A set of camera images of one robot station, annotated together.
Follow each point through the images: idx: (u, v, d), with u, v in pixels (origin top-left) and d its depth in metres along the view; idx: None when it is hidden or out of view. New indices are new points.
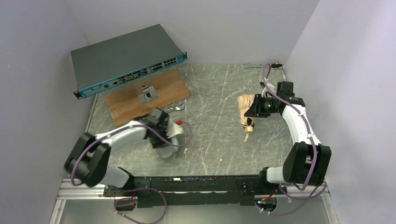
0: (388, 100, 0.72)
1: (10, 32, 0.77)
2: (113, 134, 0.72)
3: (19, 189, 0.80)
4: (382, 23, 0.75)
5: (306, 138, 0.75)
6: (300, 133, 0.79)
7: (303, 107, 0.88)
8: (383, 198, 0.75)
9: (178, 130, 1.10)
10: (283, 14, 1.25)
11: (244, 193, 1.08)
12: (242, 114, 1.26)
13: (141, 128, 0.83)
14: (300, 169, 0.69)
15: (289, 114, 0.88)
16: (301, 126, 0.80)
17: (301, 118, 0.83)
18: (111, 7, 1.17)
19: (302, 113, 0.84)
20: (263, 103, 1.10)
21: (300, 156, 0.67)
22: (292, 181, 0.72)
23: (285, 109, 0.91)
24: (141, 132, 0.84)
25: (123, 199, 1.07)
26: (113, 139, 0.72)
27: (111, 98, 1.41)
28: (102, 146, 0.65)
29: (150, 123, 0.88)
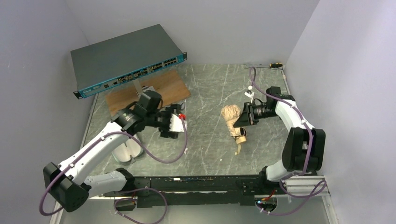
0: (388, 100, 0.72)
1: (10, 33, 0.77)
2: (78, 160, 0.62)
3: (19, 189, 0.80)
4: (383, 22, 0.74)
5: (300, 124, 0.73)
6: (293, 121, 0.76)
7: (293, 101, 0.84)
8: (382, 198, 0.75)
9: (179, 129, 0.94)
10: (283, 14, 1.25)
11: (244, 193, 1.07)
12: (230, 125, 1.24)
13: (116, 135, 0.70)
14: (298, 153, 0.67)
15: (282, 108, 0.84)
16: (294, 115, 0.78)
17: (294, 109, 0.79)
18: (111, 7, 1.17)
19: (293, 105, 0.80)
20: (254, 110, 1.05)
21: (296, 140, 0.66)
22: (292, 168, 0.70)
23: (278, 105, 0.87)
24: (122, 137, 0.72)
25: (123, 199, 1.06)
26: (81, 165, 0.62)
27: (111, 98, 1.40)
28: (67, 180, 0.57)
29: (136, 117, 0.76)
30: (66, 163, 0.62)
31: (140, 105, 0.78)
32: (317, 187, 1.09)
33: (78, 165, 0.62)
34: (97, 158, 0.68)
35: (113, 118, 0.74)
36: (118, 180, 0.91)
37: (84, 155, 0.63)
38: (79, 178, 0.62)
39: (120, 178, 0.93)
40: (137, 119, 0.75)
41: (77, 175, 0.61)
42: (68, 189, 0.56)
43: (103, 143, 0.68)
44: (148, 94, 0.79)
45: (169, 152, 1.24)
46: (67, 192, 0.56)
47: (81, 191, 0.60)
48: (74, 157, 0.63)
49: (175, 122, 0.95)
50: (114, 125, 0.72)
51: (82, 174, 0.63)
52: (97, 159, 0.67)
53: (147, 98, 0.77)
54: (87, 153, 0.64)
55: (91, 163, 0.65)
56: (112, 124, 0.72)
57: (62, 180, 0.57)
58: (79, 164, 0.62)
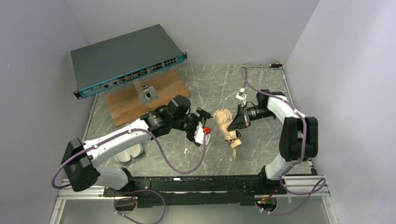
0: (388, 100, 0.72)
1: (10, 33, 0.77)
2: (102, 143, 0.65)
3: (19, 190, 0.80)
4: (383, 22, 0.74)
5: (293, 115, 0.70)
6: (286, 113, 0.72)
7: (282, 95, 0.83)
8: (382, 198, 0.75)
9: (200, 140, 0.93)
10: (283, 14, 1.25)
11: (244, 193, 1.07)
12: (224, 129, 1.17)
13: (143, 133, 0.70)
14: (294, 141, 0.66)
15: (273, 103, 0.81)
16: (286, 108, 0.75)
17: (286, 102, 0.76)
18: (111, 7, 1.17)
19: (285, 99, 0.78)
20: (249, 112, 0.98)
21: (291, 128, 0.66)
22: (290, 157, 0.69)
23: (270, 101, 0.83)
24: (145, 136, 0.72)
25: (123, 199, 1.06)
26: (102, 149, 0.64)
27: (111, 98, 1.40)
28: (86, 160, 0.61)
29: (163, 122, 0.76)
30: (91, 142, 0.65)
31: (168, 110, 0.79)
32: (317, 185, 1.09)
33: (100, 149, 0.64)
34: (118, 148, 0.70)
35: (143, 116, 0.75)
36: (120, 178, 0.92)
37: (108, 140, 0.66)
38: (96, 161, 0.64)
39: (123, 178, 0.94)
40: (162, 124, 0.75)
41: (96, 158, 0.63)
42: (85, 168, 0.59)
43: (129, 135, 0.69)
44: (177, 101, 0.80)
45: (169, 151, 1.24)
46: (81, 171, 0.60)
47: (92, 174, 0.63)
48: (99, 139, 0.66)
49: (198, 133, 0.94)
50: (143, 124, 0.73)
51: (100, 158, 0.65)
52: (118, 148, 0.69)
53: (175, 106, 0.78)
54: (111, 140, 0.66)
55: (111, 150, 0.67)
56: (140, 122, 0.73)
57: (82, 158, 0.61)
58: (101, 148, 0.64)
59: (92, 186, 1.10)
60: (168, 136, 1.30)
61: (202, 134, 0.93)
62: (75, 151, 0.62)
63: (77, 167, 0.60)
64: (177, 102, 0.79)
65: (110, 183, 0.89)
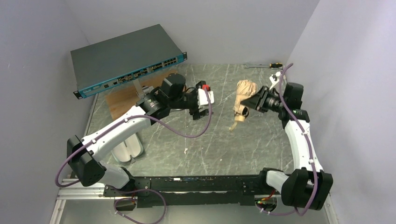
0: (388, 101, 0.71)
1: (10, 32, 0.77)
2: (99, 136, 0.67)
3: (18, 189, 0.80)
4: (383, 22, 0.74)
5: (308, 163, 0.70)
6: (301, 156, 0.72)
7: (307, 123, 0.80)
8: (383, 198, 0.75)
9: (204, 101, 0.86)
10: (283, 14, 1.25)
11: (244, 193, 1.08)
12: (237, 101, 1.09)
13: (140, 119, 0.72)
14: (299, 194, 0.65)
15: (292, 130, 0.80)
16: (303, 148, 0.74)
17: (305, 137, 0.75)
18: (111, 7, 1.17)
19: (306, 132, 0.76)
20: (266, 100, 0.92)
21: (300, 183, 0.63)
22: (290, 204, 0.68)
23: (288, 125, 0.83)
24: (144, 122, 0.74)
25: (123, 199, 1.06)
26: (102, 142, 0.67)
27: (111, 98, 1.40)
28: (87, 156, 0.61)
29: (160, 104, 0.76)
30: (89, 137, 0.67)
31: (163, 91, 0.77)
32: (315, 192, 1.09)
33: (99, 142, 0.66)
34: (118, 138, 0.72)
35: (138, 103, 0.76)
36: (122, 176, 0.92)
37: (106, 133, 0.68)
38: (98, 155, 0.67)
39: (125, 176, 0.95)
40: (159, 107, 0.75)
41: (97, 152, 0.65)
42: (88, 164, 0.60)
43: (125, 124, 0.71)
44: (170, 79, 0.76)
45: (168, 151, 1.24)
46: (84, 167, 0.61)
47: (97, 168, 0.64)
48: (96, 134, 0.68)
49: (200, 95, 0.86)
50: (139, 110, 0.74)
51: (102, 151, 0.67)
52: (117, 138, 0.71)
53: (168, 85, 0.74)
54: (109, 132, 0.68)
55: (111, 142, 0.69)
56: (136, 108, 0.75)
57: (83, 155, 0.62)
58: (100, 141, 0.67)
59: (92, 186, 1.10)
60: (168, 136, 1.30)
61: (205, 93, 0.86)
62: (74, 149, 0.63)
63: (79, 164, 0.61)
64: (169, 81, 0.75)
65: (113, 181, 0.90)
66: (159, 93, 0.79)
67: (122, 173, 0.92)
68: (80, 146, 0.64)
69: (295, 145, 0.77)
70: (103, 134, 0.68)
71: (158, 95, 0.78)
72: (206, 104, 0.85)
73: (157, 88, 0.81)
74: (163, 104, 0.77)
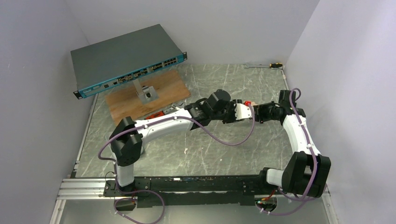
0: (389, 101, 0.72)
1: (10, 32, 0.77)
2: (151, 124, 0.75)
3: (18, 189, 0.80)
4: (383, 22, 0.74)
5: (306, 148, 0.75)
6: (300, 143, 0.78)
7: (304, 118, 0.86)
8: (382, 198, 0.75)
9: (246, 115, 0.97)
10: (283, 14, 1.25)
11: (244, 193, 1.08)
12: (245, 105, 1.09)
13: (187, 121, 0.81)
14: (299, 178, 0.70)
15: (290, 124, 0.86)
16: (301, 136, 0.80)
17: (302, 128, 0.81)
18: (111, 7, 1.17)
19: (303, 123, 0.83)
20: (262, 111, 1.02)
21: (299, 165, 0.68)
22: (291, 191, 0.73)
23: (285, 120, 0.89)
24: (188, 124, 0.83)
25: (123, 199, 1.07)
26: (151, 130, 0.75)
27: (111, 98, 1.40)
28: (135, 137, 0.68)
29: (204, 115, 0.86)
30: (141, 122, 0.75)
31: (208, 103, 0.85)
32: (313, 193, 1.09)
33: (149, 129, 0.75)
34: (162, 132, 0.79)
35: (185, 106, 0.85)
36: (130, 174, 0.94)
37: (156, 123, 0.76)
38: (144, 139, 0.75)
39: (129, 178, 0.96)
40: (203, 116, 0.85)
41: (145, 136, 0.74)
42: (135, 144, 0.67)
43: (174, 122, 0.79)
44: (218, 94, 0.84)
45: (169, 151, 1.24)
46: (128, 146, 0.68)
47: (137, 152, 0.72)
48: (147, 121, 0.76)
49: (242, 110, 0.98)
50: (186, 113, 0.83)
51: (148, 137, 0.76)
52: (162, 132, 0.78)
53: (215, 100, 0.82)
54: (159, 123, 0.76)
55: (156, 133, 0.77)
56: (184, 110, 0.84)
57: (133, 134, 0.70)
58: (150, 129, 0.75)
59: (92, 186, 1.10)
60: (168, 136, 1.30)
61: (246, 108, 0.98)
62: (127, 127, 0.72)
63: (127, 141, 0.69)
64: (217, 96, 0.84)
65: (123, 175, 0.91)
66: (204, 103, 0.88)
67: (131, 172, 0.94)
68: (130, 127, 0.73)
69: (293, 133, 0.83)
70: (154, 123, 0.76)
71: (203, 105, 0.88)
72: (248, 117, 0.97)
73: (203, 100, 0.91)
74: (207, 114, 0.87)
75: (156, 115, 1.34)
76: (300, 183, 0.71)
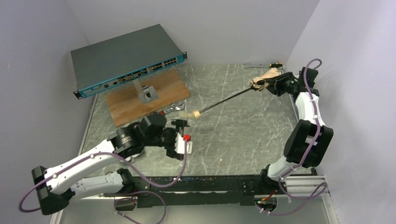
0: (387, 101, 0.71)
1: (10, 33, 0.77)
2: (63, 171, 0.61)
3: (19, 189, 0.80)
4: (382, 21, 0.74)
5: (312, 119, 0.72)
6: (306, 115, 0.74)
7: (317, 96, 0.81)
8: (382, 198, 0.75)
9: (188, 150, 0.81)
10: (283, 14, 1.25)
11: (244, 193, 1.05)
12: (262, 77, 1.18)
13: (109, 156, 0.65)
14: (299, 145, 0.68)
15: (301, 100, 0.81)
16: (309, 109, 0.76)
17: (313, 103, 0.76)
18: (111, 7, 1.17)
19: (314, 100, 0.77)
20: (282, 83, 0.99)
21: (301, 133, 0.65)
22: (290, 157, 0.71)
23: (298, 97, 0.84)
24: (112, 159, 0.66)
25: (123, 199, 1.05)
26: (63, 178, 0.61)
27: (111, 98, 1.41)
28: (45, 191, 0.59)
29: (133, 142, 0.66)
30: (52, 171, 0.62)
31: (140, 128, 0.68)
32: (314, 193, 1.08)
33: (60, 178, 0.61)
34: (83, 173, 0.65)
35: (109, 137, 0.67)
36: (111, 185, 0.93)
37: (69, 168, 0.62)
38: (60, 188, 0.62)
39: (116, 183, 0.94)
40: (132, 144, 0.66)
41: (56, 187, 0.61)
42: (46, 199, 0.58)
43: (91, 161, 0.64)
44: (151, 116, 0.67)
45: None
46: (44, 200, 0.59)
47: (58, 199, 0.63)
48: (60, 167, 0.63)
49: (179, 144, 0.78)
50: (107, 146, 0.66)
51: (67, 184, 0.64)
52: (81, 174, 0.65)
53: (147, 124, 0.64)
54: (73, 168, 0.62)
55: (75, 178, 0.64)
56: (107, 142, 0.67)
57: (42, 188, 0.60)
58: (61, 176, 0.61)
59: None
60: None
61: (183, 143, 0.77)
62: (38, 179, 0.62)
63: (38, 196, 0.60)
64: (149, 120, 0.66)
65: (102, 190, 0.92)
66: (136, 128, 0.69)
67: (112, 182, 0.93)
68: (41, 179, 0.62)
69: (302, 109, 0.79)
70: (67, 168, 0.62)
71: (136, 130, 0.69)
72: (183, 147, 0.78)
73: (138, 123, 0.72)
74: (139, 141, 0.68)
75: None
76: (300, 150, 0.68)
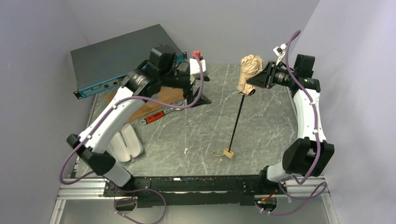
0: (388, 101, 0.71)
1: (11, 33, 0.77)
2: (94, 130, 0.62)
3: (19, 189, 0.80)
4: (383, 21, 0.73)
5: (311, 133, 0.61)
6: (305, 126, 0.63)
7: (317, 94, 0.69)
8: (383, 197, 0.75)
9: None
10: (283, 14, 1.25)
11: (244, 193, 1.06)
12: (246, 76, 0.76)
13: (131, 101, 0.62)
14: (299, 162, 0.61)
15: (299, 101, 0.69)
16: (309, 116, 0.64)
17: (313, 108, 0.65)
18: (111, 7, 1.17)
19: (314, 103, 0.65)
20: (275, 74, 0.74)
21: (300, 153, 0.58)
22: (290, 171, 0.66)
23: (296, 94, 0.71)
24: (136, 104, 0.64)
25: (123, 199, 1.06)
26: (98, 136, 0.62)
27: (110, 97, 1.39)
28: (88, 151, 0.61)
29: (149, 79, 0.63)
30: (85, 133, 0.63)
31: (152, 63, 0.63)
32: (314, 193, 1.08)
33: (95, 136, 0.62)
34: (116, 126, 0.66)
35: (124, 83, 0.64)
36: (123, 173, 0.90)
37: (99, 125, 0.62)
38: (101, 144, 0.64)
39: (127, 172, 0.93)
40: (149, 81, 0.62)
41: (97, 145, 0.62)
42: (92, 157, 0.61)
43: (116, 112, 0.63)
44: (159, 49, 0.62)
45: (169, 152, 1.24)
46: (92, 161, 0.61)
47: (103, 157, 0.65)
48: (90, 128, 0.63)
49: None
50: (125, 93, 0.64)
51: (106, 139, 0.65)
52: (115, 126, 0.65)
53: (157, 57, 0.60)
54: (102, 124, 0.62)
55: (109, 132, 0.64)
56: (123, 89, 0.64)
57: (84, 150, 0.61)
58: (95, 135, 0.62)
59: (92, 186, 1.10)
60: (168, 136, 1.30)
61: None
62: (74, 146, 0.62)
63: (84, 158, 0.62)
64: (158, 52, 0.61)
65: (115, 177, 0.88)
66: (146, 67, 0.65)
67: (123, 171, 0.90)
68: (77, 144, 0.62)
69: (300, 115, 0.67)
70: (97, 126, 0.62)
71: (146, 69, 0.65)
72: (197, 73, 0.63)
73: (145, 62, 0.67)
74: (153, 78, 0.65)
75: (156, 115, 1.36)
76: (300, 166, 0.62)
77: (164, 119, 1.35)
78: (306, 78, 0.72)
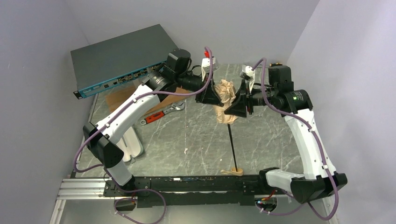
0: (388, 101, 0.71)
1: (11, 33, 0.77)
2: (112, 120, 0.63)
3: (19, 189, 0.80)
4: (383, 22, 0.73)
5: (321, 168, 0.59)
6: (312, 160, 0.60)
7: (310, 113, 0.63)
8: (382, 198, 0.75)
9: None
10: (283, 15, 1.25)
11: (244, 193, 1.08)
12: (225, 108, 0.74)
13: (150, 97, 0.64)
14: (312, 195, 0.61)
15: (295, 126, 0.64)
16: (312, 146, 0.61)
17: (314, 136, 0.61)
18: (111, 7, 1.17)
19: (313, 128, 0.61)
20: (253, 96, 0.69)
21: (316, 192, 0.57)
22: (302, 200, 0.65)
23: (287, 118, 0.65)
24: (154, 100, 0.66)
25: (123, 199, 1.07)
26: (116, 125, 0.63)
27: (111, 98, 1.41)
28: (104, 139, 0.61)
29: (166, 80, 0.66)
30: (102, 122, 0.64)
31: (169, 66, 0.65)
32: None
33: (113, 125, 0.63)
34: (132, 120, 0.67)
35: (144, 82, 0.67)
36: (125, 172, 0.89)
37: (118, 115, 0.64)
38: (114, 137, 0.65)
39: (128, 173, 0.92)
40: (166, 83, 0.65)
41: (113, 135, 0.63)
42: (106, 146, 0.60)
43: (135, 105, 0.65)
44: (176, 52, 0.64)
45: (169, 152, 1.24)
46: (105, 149, 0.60)
47: (116, 150, 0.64)
48: (109, 117, 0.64)
49: None
50: (144, 89, 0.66)
51: (120, 131, 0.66)
52: (131, 119, 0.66)
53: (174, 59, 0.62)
54: (121, 115, 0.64)
55: (125, 125, 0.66)
56: (142, 87, 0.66)
57: (99, 138, 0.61)
58: (114, 124, 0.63)
59: (93, 186, 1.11)
60: (168, 136, 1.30)
61: None
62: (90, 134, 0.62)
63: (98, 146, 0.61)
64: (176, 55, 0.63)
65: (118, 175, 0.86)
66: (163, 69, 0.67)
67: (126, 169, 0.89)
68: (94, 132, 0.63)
69: (301, 143, 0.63)
70: (116, 117, 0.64)
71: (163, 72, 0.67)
72: (208, 65, 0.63)
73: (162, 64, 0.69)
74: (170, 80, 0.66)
75: (156, 115, 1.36)
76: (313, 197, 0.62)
77: (164, 119, 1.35)
78: (292, 93, 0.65)
